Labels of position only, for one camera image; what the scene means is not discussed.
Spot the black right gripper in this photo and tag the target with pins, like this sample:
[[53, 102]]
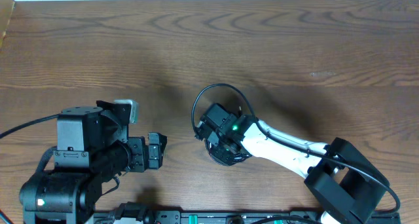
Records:
[[225, 160]]

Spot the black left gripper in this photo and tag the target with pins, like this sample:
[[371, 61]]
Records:
[[142, 160]]

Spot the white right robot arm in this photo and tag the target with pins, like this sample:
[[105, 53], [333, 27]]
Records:
[[346, 184]]

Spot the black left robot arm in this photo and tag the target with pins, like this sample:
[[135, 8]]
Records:
[[93, 148]]

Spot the black aluminium mounting rail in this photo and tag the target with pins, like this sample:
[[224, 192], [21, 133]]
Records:
[[132, 212]]

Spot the green rail clamp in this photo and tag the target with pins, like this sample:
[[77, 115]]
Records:
[[193, 219]]

